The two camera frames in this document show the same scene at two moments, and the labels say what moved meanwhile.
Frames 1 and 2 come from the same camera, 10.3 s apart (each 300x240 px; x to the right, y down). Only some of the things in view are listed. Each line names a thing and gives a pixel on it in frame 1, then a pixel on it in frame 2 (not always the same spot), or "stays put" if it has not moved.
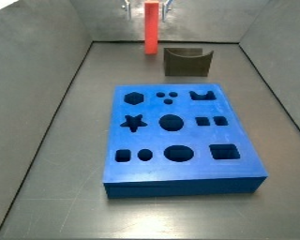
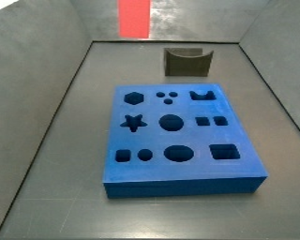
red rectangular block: x=151 y=26 to x=134 y=19
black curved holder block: x=187 y=62 stays put
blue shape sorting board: x=176 y=143 stays put
